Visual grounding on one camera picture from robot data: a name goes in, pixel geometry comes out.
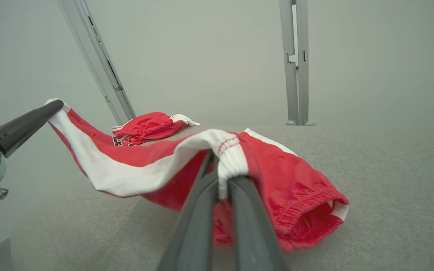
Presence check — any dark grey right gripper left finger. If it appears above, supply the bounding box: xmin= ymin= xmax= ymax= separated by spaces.
xmin=157 ymin=151 xmax=220 ymax=271

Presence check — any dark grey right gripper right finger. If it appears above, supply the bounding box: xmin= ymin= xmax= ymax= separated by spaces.
xmin=228 ymin=175 xmax=290 ymax=271

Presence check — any red white jersey shirt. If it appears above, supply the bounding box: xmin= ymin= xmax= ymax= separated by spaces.
xmin=112 ymin=111 xmax=200 ymax=146

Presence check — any grey partition post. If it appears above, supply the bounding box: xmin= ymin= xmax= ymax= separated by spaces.
xmin=279 ymin=0 xmax=316 ymax=126
xmin=57 ymin=0 xmax=137 ymax=127

